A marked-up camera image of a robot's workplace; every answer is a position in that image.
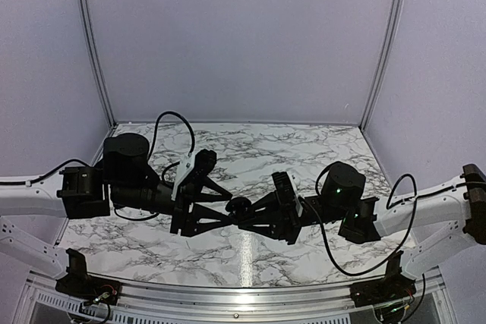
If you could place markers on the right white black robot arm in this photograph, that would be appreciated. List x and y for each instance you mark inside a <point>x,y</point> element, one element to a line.
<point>458,203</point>

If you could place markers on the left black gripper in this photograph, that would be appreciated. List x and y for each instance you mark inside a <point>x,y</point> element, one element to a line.
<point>186,194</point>

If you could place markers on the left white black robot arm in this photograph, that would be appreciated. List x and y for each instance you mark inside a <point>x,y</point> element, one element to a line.
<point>124,178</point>

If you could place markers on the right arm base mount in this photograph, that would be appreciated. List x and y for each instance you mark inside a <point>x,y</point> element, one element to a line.
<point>393,286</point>

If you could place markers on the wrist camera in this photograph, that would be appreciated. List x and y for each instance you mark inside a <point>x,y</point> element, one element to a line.
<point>287,197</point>
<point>192,172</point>

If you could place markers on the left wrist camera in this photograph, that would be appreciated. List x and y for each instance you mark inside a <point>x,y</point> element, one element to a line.
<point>192,172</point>

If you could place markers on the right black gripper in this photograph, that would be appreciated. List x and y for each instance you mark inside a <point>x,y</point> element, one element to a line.
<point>286,224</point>

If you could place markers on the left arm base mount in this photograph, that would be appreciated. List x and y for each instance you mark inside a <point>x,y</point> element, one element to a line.
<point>77,282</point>

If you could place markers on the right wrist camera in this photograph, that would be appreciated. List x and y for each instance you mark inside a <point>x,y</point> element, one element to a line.
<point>287,197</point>

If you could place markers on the aluminium front rail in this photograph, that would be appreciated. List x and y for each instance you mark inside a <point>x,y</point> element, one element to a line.
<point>144,302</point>

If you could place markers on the black round charging case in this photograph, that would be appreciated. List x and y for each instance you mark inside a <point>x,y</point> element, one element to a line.
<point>237,208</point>

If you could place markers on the corner aluminium post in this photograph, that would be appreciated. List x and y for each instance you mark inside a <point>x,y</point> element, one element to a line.
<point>382,62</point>
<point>95,63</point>

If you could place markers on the left corner aluminium post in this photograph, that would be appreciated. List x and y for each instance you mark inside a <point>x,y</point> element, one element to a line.
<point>95,63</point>

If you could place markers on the right corner aluminium post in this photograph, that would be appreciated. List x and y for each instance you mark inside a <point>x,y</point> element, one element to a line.
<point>382,62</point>

